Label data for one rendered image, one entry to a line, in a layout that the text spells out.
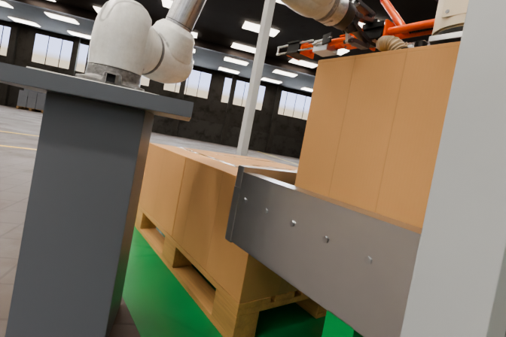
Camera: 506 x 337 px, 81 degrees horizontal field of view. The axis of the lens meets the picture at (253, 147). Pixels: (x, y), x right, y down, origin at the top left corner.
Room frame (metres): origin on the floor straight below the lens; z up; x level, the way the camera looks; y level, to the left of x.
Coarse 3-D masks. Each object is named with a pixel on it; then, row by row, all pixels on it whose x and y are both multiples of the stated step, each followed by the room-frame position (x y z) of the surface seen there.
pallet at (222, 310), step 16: (144, 224) 1.82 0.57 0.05; (160, 240) 1.69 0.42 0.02; (160, 256) 1.51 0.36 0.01; (176, 256) 1.39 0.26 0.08; (176, 272) 1.35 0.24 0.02; (192, 272) 1.38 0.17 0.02; (192, 288) 1.24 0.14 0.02; (208, 288) 1.26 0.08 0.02; (208, 304) 1.15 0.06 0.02; (224, 304) 1.03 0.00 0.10; (240, 304) 0.97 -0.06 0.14; (256, 304) 1.01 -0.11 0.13; (272, 304) 1.06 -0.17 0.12; (304, 304) 1.28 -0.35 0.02; (224, 320) 1.01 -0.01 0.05; (240, 320) 0.98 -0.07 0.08; (256, 320) 1.02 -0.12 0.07; (224, 336) 1.00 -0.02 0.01; (240, 336) 0.99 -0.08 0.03
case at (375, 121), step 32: (320, 64) 0.86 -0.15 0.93; (352, 64) 0.77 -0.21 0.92; (384, 64) 0.70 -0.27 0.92; (416, 64) 0.64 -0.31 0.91; (448, 64) 0.59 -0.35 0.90; (320, 96) 0.84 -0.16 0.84; (352, 96) 0.76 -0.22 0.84; (384, 96) 0.69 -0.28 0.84; (416, 96) 0.63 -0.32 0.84; (448, 96) 0.58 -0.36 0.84; (320, 128) 0.83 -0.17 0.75; (352, 128) 0.74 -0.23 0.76; (384, 128) 0.68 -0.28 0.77; (416, 128) 0.62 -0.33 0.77; (320, 160) 0.81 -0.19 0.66; (352, 160) 0.73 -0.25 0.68; (384, 160) 0.67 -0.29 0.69; (416, 160) 0.61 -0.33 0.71; (320, 192) 0.79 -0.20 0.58; (352, 192) 0.72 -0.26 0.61; (384, 192) 0.65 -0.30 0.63; (416, 192) 0.60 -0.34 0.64; (416, 224) 0.59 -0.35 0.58
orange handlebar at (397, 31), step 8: (408, 24) 0.84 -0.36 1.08; (416, 24) 0.82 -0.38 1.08; (424, 24) 0.81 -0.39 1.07; (432, 24) 0.79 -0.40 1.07; (392, 32) 0.88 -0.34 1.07; (400, 32) 0.87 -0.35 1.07; (408, 32) 0.88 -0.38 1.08; (416, 32) 0.86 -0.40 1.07; (424, 32) 0.84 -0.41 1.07; (336, 40) 1.04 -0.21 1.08; (336, 48) 1.09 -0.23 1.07; (352, 48) 1.04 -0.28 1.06
